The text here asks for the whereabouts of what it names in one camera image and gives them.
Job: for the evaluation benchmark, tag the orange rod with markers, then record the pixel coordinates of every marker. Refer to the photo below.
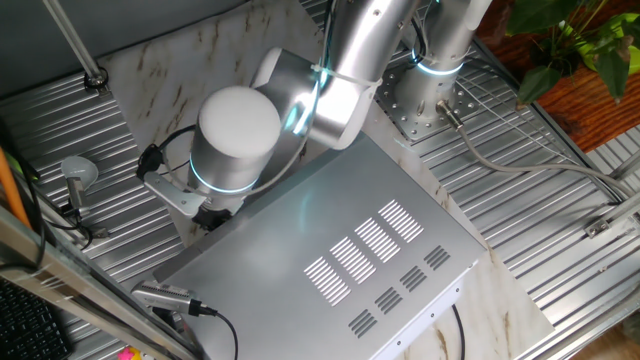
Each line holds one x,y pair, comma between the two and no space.
10,185

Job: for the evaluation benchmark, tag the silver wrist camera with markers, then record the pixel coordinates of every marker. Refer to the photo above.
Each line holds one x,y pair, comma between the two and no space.
177,197

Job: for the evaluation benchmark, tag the black keyboard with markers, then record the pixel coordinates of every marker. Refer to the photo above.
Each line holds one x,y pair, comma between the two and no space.
25,325

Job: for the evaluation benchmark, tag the aluminium frame strut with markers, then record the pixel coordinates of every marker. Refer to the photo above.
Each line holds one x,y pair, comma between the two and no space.
625,210

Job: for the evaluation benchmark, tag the aluminium frame beam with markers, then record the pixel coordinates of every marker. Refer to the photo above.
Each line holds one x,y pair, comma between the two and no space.
60,280

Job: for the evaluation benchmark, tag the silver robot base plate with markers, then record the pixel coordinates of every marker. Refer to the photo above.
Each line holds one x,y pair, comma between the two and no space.
400,115

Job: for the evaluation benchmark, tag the silver microwave housing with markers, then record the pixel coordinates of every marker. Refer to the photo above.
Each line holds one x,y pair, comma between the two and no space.
280,270

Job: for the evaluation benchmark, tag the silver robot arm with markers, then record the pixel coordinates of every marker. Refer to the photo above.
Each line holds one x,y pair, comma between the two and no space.
235,145

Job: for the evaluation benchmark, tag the potted green plant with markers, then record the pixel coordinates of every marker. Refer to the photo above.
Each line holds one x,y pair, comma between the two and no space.
610,65

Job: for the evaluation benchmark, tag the silver pole with black base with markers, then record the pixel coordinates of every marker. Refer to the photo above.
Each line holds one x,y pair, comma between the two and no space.
76,45

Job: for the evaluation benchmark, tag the silver finned camera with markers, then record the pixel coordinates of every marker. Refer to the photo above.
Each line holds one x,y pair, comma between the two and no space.
160,296

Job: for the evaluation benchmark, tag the pink plastic toy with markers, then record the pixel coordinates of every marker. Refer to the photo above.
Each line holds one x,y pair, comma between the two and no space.
125,354

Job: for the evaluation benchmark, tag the marble pattern table mat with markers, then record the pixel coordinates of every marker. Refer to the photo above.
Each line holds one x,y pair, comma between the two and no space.
165,75

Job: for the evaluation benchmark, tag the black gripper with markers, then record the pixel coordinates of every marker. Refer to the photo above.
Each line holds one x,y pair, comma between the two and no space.
212,219

